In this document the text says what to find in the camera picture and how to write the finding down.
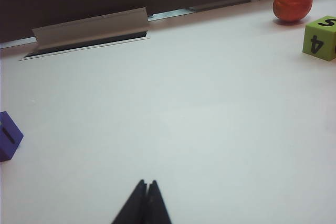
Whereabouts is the green foam number block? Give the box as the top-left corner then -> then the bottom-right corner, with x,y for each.
301,15 -> 336,62

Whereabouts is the white cable tray flap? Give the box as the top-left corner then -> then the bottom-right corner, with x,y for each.
31,7 -> 151,51

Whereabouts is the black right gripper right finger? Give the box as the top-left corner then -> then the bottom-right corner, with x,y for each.
143,180 -> 173,224

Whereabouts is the purple foam number block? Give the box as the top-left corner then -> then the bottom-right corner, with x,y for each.
0,111 -> 24,162

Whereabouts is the orange fruit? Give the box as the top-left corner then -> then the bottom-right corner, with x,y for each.
272,0 -> 313,23

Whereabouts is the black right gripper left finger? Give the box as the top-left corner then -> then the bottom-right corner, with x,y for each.
111,179 -> 148,224

